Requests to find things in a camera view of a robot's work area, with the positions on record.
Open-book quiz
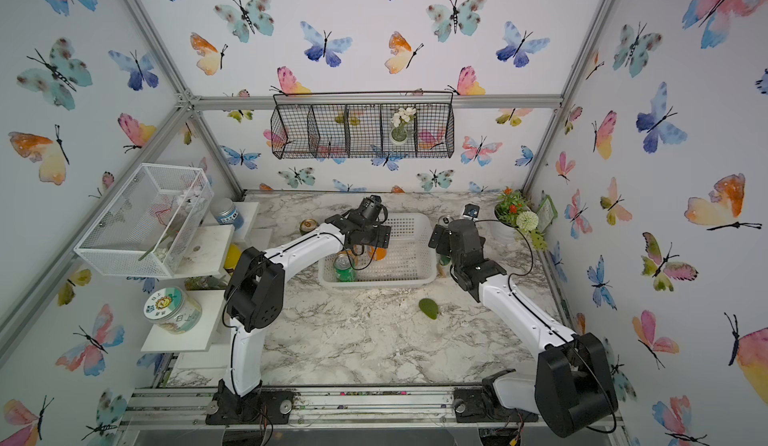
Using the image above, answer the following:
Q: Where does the green tan can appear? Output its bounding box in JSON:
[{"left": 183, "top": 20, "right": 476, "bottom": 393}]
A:
[{"left": 437, "top": 255, "right": 452, "bottom": 278}]

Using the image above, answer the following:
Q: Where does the orange soda can back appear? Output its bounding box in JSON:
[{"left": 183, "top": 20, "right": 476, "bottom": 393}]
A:
[{"left": 367, "top": 246, "right": 387, "bottom": 262}]

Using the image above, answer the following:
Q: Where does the green soda can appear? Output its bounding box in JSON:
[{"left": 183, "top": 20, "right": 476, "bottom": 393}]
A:
[{"left": 333, "top": 252, "right": 356, "bottom": 283}]

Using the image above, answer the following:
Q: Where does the green gold beer can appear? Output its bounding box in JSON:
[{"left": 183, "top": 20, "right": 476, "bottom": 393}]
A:
[{"left": 299, "top": 218, "right": 320, "bottom": 235}]

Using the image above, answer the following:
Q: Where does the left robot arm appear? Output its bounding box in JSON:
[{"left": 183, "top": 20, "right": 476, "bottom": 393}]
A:
[{"left": 223, "top": 195, "right": 391, "bottom": 397}]

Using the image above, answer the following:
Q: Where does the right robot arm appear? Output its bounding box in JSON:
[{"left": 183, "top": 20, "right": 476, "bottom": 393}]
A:
[{"left": 429, "top": 218, "right": 618, "bottom": 438}]

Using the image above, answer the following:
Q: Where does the white plastic perforated basket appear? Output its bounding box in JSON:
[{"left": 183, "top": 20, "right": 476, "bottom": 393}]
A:
[{"left": 318, "top": 213, "right": 437, "bottom": 289}]

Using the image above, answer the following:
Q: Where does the green leaf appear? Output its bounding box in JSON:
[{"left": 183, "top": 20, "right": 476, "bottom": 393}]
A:
[{"left": 418, "top": 298, "right": 440, "bottom": 320}]

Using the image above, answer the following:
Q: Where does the white potted flower plant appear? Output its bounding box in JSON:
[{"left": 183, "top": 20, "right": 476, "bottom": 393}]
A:
[{"left": 491, "top": 188, "right": 547, "bottom": 251}]

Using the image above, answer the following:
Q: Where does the small white flower vase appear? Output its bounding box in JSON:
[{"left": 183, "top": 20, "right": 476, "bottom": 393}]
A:
[{"left": 390, "top": 107, "right": 417, "bottom": 145}]

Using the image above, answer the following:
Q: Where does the yellow bottle on shelf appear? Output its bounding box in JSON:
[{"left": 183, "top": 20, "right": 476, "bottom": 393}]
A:
[{"left": 224, "top": 244, "right": 242, "bottom": 273}]

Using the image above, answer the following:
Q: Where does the blue grey can on shelf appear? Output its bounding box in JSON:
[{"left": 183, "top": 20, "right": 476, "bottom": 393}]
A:
[{"left": 210, "top": 197, "right": 244, "bottom": 230}]

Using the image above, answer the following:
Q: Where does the white tiered shelf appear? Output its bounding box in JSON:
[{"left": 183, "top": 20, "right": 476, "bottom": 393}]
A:
[{"left": 141, "top": 202, "right": 259, "bottom": 354}]

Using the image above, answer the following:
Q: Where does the round lidded snack jar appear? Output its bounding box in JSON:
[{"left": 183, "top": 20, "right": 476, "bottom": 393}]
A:
[{"left": 142, "top": 287, "right": 202, "bottom": 335}]

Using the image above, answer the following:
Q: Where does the white mesh box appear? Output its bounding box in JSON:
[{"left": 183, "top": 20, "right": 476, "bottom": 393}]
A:
[{"left": 74, "top": 163, "right": 213, "bottom": 279}]

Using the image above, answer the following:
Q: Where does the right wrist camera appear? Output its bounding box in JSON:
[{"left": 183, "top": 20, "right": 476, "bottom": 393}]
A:
[{"left": 461, "top": 204, "right": 480, "bottom": 221}]

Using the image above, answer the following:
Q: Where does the green picture frame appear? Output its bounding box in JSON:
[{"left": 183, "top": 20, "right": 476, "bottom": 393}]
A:
[{"left": 536, "top": 195, "right": 558, "bottom": 234}]

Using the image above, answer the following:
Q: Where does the black wire wall basket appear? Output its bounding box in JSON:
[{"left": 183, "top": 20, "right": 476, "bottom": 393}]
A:
[{"left": 270, "top": 91, "right": 455, "bottom": 160}]

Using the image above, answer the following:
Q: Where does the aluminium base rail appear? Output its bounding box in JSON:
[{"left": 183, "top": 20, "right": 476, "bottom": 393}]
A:
[{"left": 120, "top": 385, "right": 545, "bottom": 432}]

